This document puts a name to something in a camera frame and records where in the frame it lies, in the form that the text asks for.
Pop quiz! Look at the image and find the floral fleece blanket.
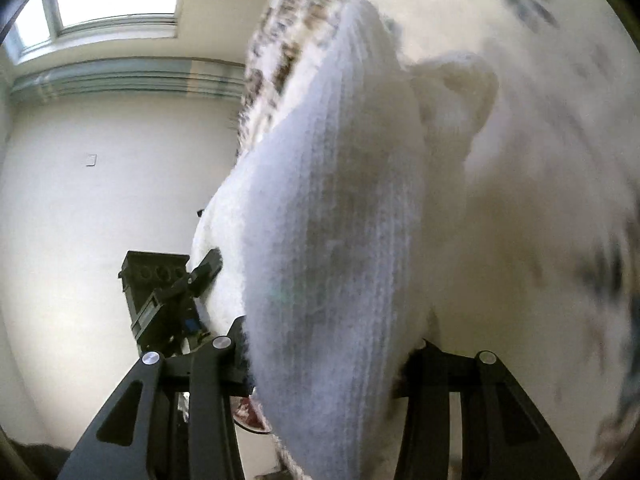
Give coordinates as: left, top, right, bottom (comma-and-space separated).
240, 0, 639, 479

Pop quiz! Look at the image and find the window with white frame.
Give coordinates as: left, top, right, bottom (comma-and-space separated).
2, 0, 180, 64

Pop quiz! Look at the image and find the white wall switch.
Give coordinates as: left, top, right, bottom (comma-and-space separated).
86, 154, 98, 167

